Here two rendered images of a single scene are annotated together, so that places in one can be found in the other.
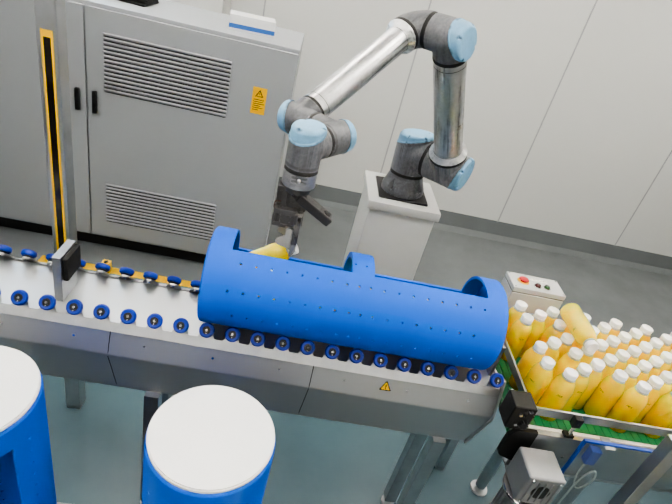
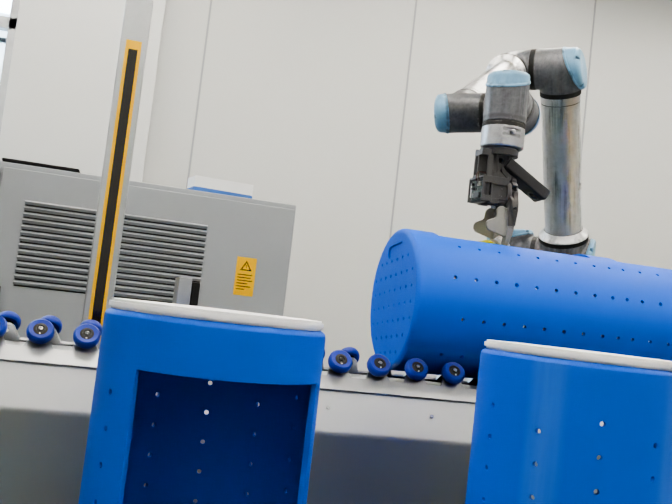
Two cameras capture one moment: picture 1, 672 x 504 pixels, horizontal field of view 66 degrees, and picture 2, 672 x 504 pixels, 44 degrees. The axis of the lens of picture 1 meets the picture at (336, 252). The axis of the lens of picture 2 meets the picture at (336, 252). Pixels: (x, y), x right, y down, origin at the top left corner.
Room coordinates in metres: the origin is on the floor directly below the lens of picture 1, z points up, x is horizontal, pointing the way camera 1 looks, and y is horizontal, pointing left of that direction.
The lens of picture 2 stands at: (-0.41, 0.68, 1.05)
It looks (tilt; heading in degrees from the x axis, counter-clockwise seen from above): 4 degrees up; 353
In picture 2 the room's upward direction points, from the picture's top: 7 degrees clockwise
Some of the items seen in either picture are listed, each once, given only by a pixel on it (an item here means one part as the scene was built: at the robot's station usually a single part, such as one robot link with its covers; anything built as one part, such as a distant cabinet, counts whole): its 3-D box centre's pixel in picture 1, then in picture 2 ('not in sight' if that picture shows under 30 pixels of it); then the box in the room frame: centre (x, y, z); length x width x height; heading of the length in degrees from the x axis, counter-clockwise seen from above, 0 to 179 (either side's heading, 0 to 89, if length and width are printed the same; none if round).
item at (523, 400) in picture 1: (516, 409); not in sight; (1.14, -0.64, 0.95); 0.10 x 0.07 x 0.10; 7
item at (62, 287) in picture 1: (68, 270); (182, 319); (1.16, 0.75, 1.00); 0.10 x 0.04 x 0.15; 7
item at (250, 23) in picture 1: (252, 23); (219, 190); (2.93, 0.75, 1.48); 0.24 x 0.12 x 0.08; 106
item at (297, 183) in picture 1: (299, 178); (503, 140); (1.24, 0.14, 1.45); 0.10 x 0.09 x 0.05; 7
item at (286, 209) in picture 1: (291, 204); (495, 178); (1.24, 0.15, 1.37); 0.09 x 0.08 x 0.12; 97
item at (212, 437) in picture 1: (212, 434); (580, 354); (0.73, 0.16, 1.03); 0.28 x 0.28 x 0.01
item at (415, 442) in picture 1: (408, 457); not in sight; (1.39, -0.50, 0.31); 0.06 x 0.06 x 0.63; 7
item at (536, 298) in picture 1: (530, 293); not in sight; (1.65, -0.74, 1.05); 0.20 x 0.10 x 0.10; 97
